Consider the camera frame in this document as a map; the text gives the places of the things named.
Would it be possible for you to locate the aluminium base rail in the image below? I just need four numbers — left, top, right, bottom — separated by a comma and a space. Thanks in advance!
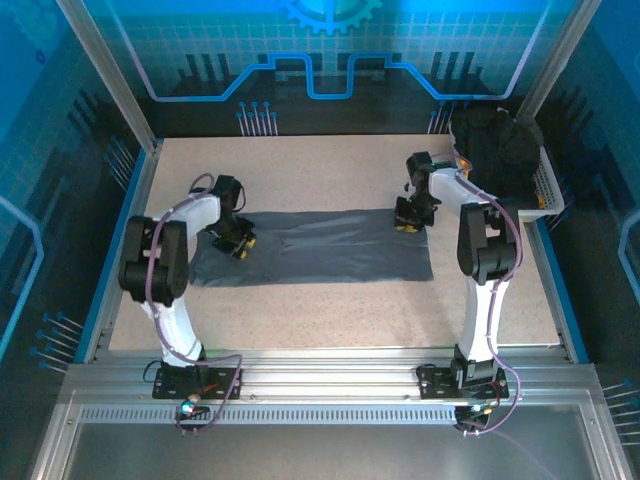
64, 347, 601, 404

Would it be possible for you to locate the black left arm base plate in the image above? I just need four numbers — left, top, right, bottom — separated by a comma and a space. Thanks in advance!
152, 364, 244, 401

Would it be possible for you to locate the right controller board with light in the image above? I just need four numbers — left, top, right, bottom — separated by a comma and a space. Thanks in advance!
455, 399, 494, 427

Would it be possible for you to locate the pile of black t-shirts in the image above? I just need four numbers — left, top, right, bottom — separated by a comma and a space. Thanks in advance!
452, 110, 546, 209

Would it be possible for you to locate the aluminium frame post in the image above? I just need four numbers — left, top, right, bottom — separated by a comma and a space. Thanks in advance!
514, 0, 604, 124
55, 0, 164, 154

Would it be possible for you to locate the white plastic basket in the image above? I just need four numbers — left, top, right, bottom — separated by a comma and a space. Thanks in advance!
448, 118, 567, 224

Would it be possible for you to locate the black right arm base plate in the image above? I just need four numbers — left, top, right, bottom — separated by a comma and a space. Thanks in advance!
417, 363, 510, 400

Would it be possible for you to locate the grey t-shirt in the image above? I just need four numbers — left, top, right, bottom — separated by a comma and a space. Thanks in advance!
188, 208, 434, 288

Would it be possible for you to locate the left controller board with light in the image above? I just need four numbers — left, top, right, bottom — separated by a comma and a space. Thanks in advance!
174, 397, 211, 422

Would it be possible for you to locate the controller board with light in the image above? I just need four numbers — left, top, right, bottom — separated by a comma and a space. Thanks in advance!
174, 397, 211, 422
455, 399, 494, 427

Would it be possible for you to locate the slotted grey cable duct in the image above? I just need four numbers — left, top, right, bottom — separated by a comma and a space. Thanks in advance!
79, 407, 459, 426

